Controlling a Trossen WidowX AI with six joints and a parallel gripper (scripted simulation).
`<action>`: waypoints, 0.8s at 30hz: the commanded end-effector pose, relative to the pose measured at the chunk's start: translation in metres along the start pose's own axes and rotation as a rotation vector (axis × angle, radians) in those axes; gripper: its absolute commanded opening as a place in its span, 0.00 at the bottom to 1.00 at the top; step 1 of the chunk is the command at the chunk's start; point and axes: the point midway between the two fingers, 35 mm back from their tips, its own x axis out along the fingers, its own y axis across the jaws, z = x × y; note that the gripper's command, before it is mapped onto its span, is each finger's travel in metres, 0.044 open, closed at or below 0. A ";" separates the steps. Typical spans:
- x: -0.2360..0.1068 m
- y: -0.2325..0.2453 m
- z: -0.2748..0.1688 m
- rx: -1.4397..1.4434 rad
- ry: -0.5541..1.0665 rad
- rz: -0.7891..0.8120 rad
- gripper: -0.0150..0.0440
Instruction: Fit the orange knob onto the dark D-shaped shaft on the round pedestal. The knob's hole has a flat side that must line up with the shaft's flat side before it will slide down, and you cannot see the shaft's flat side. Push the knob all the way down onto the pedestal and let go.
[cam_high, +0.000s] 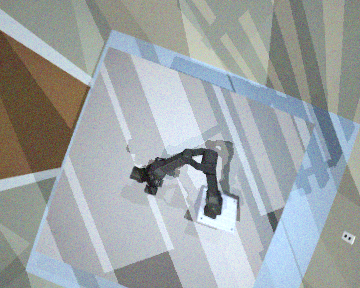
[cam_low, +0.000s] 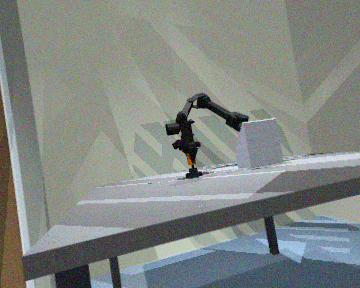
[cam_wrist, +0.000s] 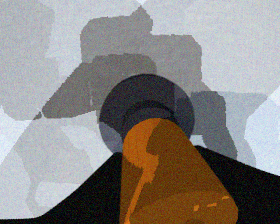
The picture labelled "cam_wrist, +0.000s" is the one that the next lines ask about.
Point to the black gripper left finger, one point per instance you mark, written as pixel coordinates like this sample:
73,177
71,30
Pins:
96,201

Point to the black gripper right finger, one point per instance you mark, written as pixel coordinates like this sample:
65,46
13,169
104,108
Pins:
256,193

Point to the orange cylinder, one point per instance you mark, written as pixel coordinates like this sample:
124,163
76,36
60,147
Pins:
164,179

